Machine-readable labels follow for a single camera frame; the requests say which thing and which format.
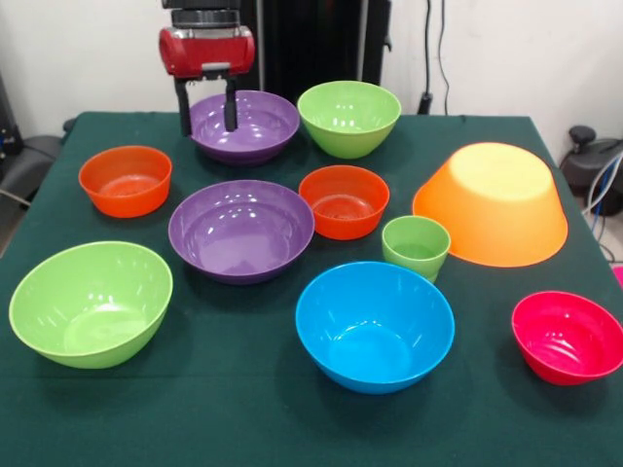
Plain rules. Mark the purple plastic bowl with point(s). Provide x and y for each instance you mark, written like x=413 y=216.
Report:
x=238 y=243
x=258 y=136

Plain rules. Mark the blue plastic bowl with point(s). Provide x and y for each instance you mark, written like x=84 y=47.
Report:
x=375 y=340

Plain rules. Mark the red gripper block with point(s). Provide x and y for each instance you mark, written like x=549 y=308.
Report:
x=204 y=53

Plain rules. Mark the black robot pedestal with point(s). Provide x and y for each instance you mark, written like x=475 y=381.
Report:
x=316 y=44

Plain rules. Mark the black pedestal foot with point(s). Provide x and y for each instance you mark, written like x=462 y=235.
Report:
x=34 y=160
x=584 y=165

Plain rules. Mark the dark green tablecloth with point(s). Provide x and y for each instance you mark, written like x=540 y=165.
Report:
x=311 y=428

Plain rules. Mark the pink plastic bowl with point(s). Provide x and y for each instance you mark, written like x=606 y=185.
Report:
x=564 y=345

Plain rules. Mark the large orange plastic bowl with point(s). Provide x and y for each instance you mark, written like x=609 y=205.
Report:
x=491 y=219

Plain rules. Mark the green plastic bowl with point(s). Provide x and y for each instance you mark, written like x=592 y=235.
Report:
x=348 y=138
x=92 y=311

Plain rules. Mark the green plastic cup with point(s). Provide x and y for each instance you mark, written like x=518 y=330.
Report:
x=414 y=253
x=434 y=276

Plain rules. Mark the orange-red plastic bowl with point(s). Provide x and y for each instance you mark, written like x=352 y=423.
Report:
x=343 y=219
x=126 y=199

